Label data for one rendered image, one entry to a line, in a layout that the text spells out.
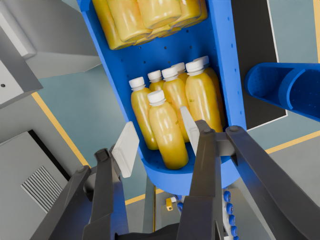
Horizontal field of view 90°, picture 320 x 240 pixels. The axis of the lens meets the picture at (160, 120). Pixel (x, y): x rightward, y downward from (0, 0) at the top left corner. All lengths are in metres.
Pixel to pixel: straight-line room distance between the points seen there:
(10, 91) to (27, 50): 0.13
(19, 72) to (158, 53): 0.38
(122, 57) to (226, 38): 0.28
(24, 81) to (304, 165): 2.51
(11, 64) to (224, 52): 0.50
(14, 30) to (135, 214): 2.15
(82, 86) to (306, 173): 2.61
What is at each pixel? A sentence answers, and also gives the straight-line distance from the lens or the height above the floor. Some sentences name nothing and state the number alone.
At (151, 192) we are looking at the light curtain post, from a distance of 1.21.
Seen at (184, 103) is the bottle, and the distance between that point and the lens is 0.41.
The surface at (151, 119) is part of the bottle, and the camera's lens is 0.38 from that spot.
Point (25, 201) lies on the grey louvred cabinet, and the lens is 1.75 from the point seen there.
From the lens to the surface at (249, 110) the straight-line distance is 1.62.
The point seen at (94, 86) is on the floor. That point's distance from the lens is 1.61.
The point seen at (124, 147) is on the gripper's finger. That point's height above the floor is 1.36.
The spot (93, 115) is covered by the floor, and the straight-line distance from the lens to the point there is 1.69.
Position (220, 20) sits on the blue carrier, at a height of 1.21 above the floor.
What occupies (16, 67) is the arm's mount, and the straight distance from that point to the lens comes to 0.57.
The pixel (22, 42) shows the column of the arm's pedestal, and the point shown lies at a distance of 0.62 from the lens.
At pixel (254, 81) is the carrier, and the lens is 1.56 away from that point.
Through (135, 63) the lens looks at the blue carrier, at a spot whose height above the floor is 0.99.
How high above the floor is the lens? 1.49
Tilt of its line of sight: 70 degrees down
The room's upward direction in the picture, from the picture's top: 177 degrees clockwise
